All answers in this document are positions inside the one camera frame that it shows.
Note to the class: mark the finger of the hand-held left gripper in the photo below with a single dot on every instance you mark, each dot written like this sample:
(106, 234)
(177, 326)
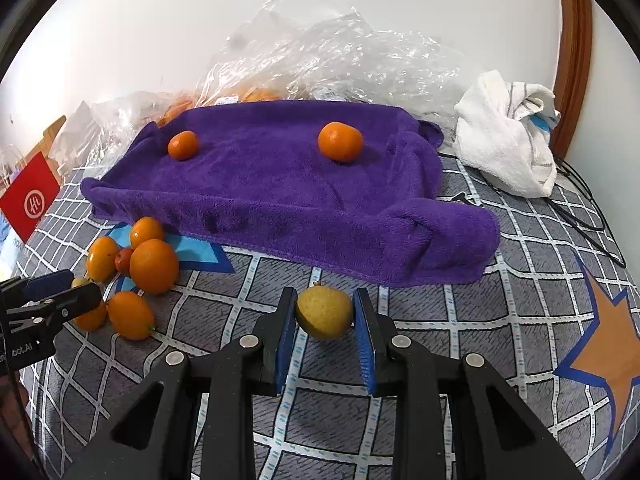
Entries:
(80, 299)
(47, 284)

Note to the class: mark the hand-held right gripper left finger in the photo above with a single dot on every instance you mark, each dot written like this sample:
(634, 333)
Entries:
(286, 340)

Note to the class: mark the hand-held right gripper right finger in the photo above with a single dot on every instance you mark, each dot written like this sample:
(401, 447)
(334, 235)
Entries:
(364, 345)

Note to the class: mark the oval orange kumquat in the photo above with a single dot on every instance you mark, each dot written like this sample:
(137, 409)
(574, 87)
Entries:
(130, 316)
(92, 318)
(102, 259)

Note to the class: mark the yellow round fruit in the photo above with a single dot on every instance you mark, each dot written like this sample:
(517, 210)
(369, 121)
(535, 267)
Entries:
(325, 312)

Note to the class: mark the small orange kumquat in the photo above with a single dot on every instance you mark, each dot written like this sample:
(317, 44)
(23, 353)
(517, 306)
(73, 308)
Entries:
(123, 261)

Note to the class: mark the large smooth orange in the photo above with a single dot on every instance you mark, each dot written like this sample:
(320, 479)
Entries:
(154, 267)

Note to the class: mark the medium round orange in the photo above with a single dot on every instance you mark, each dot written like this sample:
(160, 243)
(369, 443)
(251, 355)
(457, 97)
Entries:
(146, 231)

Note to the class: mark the clear plastic bag yellow fruits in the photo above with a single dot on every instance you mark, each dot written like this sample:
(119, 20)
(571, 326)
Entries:
(380, 60)

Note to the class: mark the brown cardboard box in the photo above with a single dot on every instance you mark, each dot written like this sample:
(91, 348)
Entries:
(55, 130)

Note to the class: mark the purple fleece towel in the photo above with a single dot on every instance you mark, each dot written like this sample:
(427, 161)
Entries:
(280, 185)

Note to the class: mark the crumpled clear plastic bag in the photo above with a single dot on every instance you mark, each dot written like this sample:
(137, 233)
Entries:
(110, 120)

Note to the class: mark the small round orange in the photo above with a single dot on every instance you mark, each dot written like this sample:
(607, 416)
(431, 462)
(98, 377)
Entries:
(183, 145)

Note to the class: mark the large orange mandarin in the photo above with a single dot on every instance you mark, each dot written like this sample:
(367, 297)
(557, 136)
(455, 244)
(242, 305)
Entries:
(341, 142)

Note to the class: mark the white towel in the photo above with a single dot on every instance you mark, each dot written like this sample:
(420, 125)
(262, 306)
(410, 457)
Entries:
(505, 130)

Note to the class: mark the clear plastic bag of oranges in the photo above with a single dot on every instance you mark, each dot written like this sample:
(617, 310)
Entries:
(260, 60)

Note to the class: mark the brown wooden frame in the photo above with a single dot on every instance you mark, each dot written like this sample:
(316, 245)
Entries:
(575, 60)

